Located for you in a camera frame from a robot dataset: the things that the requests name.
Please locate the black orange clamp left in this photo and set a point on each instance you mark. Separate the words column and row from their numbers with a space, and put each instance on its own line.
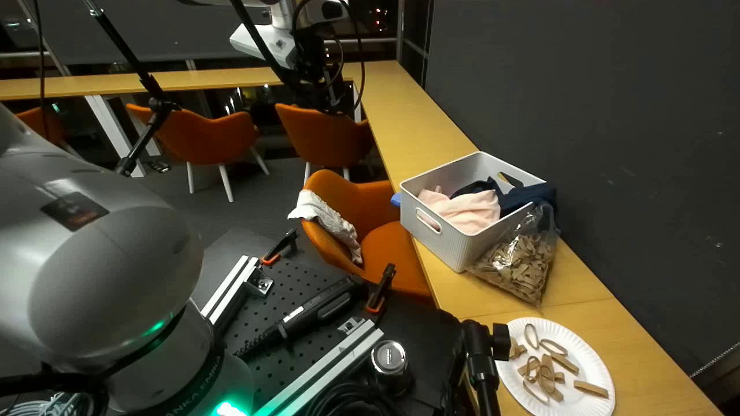
column 274, row 255

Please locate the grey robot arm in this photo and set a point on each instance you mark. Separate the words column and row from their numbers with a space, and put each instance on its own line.
column 95, row 283

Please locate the dark blue cloth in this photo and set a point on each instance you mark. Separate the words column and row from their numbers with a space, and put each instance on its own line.
column 520, row 196

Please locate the clear bag of clothespins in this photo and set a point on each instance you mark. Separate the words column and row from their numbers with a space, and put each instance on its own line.
column 522, row 263

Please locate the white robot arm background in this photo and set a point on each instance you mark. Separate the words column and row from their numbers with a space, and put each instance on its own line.
column 291, row 38

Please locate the orange chair far right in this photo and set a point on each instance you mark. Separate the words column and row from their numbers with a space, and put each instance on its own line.
column 326, row 141

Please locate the black handheld tool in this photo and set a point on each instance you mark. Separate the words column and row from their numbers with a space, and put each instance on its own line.
column 303, row 317

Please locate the white terry cloth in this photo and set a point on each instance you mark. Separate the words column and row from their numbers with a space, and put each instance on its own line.
column 313, row 207

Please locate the near orange chair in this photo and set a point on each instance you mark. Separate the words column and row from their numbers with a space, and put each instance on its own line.
column 377, row 228

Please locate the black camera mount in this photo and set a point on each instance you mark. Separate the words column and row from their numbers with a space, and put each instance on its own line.
column 486, row 346

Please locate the pink cloth in basket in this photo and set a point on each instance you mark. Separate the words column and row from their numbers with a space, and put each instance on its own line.
column 470, row 213

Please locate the orange chair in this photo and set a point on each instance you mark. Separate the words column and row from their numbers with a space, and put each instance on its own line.
column 198, row 140
column 326, row 141
column 377, row 228
column 44, row 124

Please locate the orange chair far left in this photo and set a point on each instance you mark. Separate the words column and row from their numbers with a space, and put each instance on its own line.
column 44, row 124

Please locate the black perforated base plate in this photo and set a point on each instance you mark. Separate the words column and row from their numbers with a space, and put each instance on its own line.
column 360, row 337

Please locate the black orange clamp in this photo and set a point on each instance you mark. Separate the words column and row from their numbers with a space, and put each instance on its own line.
column 274, row 255
column 377, row 295

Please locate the orange chair far middle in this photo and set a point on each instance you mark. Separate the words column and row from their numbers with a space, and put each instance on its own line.
column 198, row 140

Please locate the black camera tripod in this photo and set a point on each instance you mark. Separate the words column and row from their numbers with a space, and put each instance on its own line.
column 161, row 103

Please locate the white paper plate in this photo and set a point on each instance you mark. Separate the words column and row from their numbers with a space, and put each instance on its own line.
column 555, row 374

